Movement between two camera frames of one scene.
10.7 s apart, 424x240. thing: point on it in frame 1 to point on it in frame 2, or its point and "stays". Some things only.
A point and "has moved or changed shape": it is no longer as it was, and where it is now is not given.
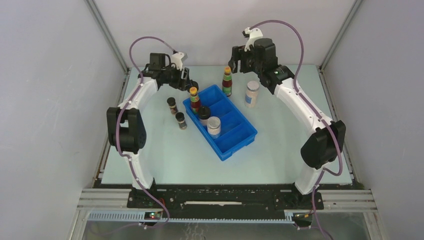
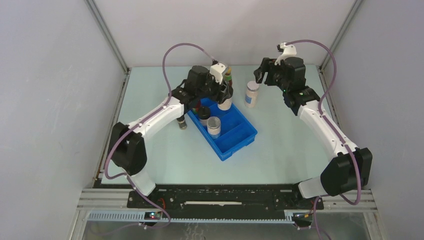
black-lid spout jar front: [204, 113] stays
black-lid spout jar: [193, 84] has moved or changed shape
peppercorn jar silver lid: [214, 127] stays
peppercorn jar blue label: [251, 92] stays
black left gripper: [184, 84] to [219, 96]
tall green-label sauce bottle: [227, 83] stays
